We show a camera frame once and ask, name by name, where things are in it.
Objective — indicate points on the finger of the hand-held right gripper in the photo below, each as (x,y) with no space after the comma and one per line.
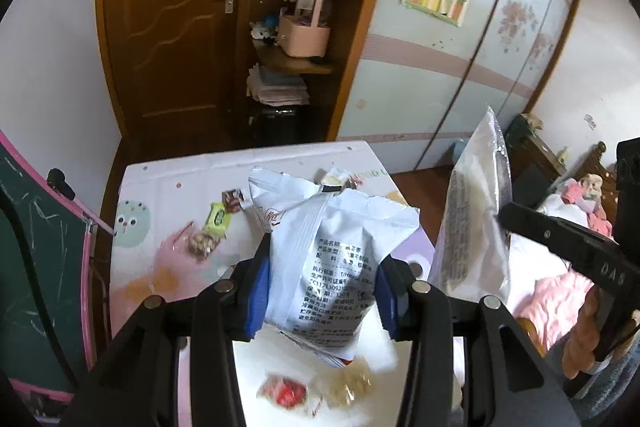
(550,234)

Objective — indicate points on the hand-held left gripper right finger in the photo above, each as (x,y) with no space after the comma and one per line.
(387,302)

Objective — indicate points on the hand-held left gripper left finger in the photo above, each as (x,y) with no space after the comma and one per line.
(257,292)

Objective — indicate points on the white printed snack bag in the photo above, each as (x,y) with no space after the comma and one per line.
(325,257)

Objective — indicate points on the white clear snack bag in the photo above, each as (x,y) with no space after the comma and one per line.
(470,207)

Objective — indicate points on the person's right forearm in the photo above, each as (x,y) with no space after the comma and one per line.
(615,389)

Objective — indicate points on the person's right hand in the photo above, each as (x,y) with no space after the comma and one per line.
(580,337)

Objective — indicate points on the white bedding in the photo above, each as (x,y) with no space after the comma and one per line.
(545,212)

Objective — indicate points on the plush doll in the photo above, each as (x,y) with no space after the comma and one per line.
(592,187)

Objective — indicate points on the white paper roll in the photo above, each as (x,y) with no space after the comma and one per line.
(422,263)

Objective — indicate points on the pink clothing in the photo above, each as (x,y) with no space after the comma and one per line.
(550,307)

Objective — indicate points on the dark wooden nightstand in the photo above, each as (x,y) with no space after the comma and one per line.
(535,162)

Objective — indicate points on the green snack packet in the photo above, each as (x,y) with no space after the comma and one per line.
(219,219)

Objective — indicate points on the clear plastic snack packet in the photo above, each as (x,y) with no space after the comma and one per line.
(350,384)

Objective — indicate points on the red snack packet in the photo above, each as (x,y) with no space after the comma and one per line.
(287,394)

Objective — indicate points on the light blue plastic container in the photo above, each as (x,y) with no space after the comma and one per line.
(458,153)

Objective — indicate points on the small white yellow snack packet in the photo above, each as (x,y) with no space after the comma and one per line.
(332,177)

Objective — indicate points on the black bin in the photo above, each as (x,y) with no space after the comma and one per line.
(280,124)

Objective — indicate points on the pale blue floral wardrobe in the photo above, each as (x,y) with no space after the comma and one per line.
(425,97)

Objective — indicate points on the stack of folded towels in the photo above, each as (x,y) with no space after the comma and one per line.
(277,87)

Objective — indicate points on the pink framed chalkboard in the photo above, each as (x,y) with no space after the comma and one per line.
(40,297)

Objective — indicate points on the black clamp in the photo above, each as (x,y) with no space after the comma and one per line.
(60,182)

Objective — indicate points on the pink basket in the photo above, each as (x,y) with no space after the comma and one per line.
(302,38)

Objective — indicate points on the small plush toys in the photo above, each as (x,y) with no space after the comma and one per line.
(264,31)

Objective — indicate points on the wooden corner shelf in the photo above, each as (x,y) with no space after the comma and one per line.
(345,32)

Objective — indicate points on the brown wooden door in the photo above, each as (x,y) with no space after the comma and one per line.
(165,32)

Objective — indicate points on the white wall sticker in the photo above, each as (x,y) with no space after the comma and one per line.
(591,122)

